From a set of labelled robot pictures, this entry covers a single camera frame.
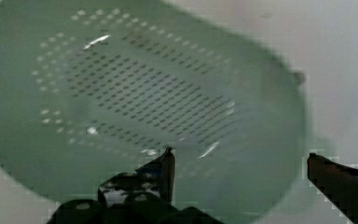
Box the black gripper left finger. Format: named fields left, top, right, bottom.
left=98, top=147, right=175, bottom=206

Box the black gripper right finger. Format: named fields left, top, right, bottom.
left=307, top=153, right=358, bottom=224

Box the green plastic strainer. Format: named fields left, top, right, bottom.
left=0, top=0, right=306, bottom=224

